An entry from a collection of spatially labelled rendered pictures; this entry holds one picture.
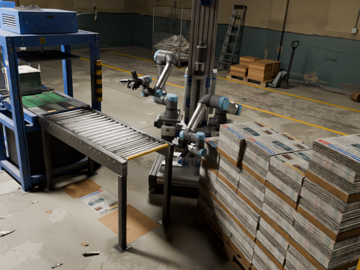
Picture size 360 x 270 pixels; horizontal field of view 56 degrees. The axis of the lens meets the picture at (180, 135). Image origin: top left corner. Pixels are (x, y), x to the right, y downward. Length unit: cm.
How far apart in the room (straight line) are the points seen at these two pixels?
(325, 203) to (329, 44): 758
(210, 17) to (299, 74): 646
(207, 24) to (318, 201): 204
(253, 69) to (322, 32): 185
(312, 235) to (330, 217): 20
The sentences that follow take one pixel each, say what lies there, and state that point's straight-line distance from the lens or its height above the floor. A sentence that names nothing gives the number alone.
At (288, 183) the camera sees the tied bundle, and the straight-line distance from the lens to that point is 214.
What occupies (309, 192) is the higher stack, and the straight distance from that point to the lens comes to 202.
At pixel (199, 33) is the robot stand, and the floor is 164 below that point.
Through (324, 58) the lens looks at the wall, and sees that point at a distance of 936.
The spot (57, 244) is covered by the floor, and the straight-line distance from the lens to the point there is 311.
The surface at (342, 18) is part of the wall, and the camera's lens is 923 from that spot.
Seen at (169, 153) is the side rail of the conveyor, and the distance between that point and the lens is 287.
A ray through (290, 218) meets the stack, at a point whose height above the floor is 76.
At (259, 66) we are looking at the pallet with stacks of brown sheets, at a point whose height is 47.
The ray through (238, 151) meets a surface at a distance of 245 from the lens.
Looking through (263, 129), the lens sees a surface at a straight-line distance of 264.
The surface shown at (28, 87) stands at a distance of 433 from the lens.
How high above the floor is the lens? 194
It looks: 22 degrees down
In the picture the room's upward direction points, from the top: 4 degrees clockwise
